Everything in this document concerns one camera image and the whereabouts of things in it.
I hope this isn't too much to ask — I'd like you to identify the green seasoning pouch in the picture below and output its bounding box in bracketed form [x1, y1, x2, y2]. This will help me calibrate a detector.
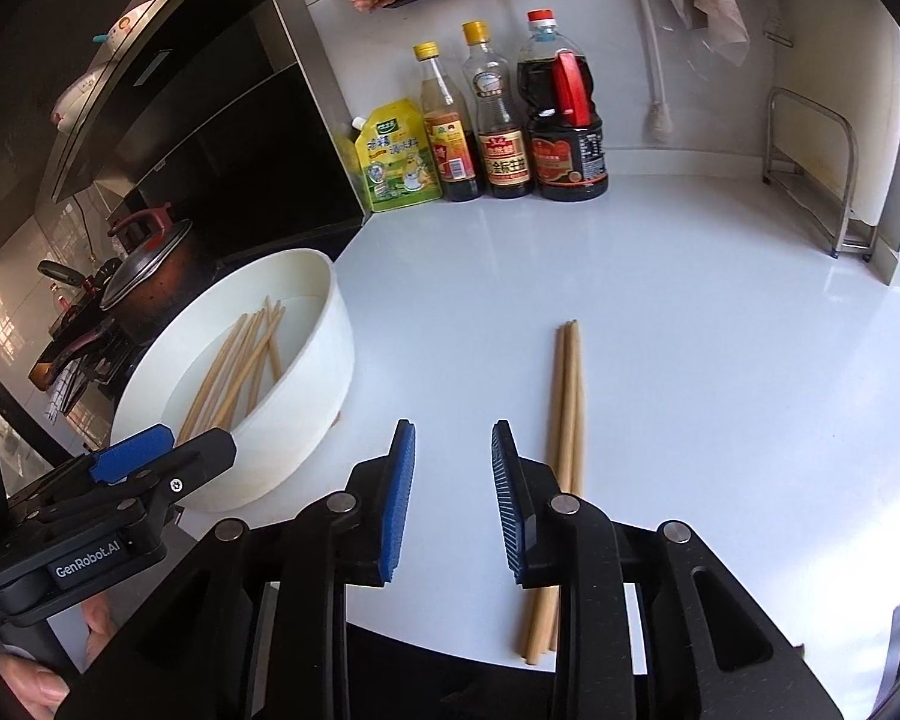
[351, 97, 442, 212]

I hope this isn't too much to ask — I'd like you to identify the clear soy sauce bottle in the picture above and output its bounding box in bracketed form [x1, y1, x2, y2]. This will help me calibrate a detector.
[461, 21, 535, 200]

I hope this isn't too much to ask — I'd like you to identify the white oval plastic basin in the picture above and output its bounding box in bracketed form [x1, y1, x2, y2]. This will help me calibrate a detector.
[110, 247, 356, 515]

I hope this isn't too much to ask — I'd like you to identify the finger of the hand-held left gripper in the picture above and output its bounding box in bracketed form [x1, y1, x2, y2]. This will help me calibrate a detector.
[131, 427, 237, 512]
[90, 424, 175, 485]

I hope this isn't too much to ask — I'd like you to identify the black range hood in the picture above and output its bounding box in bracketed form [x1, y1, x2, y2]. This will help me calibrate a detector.
[45, 0, 368, 241]

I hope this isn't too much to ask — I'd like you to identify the person's left hand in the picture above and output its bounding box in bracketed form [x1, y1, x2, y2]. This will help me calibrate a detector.
[0, 592, 117, 720]

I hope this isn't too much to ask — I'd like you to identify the slim yellow-cap glass bottle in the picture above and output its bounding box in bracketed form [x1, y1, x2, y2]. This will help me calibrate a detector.
[412, 43, 485, 203]

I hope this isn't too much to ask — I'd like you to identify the beige hanging cloth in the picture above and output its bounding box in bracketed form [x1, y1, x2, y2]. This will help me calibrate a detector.
[675, 0, 751, 65]

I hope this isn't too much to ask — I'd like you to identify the white rounded plastic object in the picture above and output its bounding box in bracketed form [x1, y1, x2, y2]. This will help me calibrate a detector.
[49, 0, 158, 136]

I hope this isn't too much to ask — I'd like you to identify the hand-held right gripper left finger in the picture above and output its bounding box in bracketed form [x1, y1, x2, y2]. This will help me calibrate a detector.
[71, 420, 416, 720]

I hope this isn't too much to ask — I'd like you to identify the hanging metal peeler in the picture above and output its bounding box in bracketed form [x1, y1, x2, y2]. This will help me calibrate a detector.
[761, 0, 794, 46]

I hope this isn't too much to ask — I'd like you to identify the dark jug with red handle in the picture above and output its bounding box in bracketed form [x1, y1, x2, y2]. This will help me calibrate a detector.
[516, 9, 610, 203]

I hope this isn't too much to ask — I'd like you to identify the stainless steel rack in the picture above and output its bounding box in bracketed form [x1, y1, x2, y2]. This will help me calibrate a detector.
[763, 88, 878, 262]

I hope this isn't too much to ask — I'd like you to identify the white hanging bottle brush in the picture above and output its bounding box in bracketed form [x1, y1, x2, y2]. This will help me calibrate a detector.
[628, 0, 674, 142]

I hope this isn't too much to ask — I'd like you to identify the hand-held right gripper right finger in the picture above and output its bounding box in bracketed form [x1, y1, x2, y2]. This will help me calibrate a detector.
[492, 420, 845, 720]

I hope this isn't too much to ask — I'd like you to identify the dark pot with glass lid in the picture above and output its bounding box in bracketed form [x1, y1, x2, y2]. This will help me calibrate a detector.
[97, 202, 203, 346]

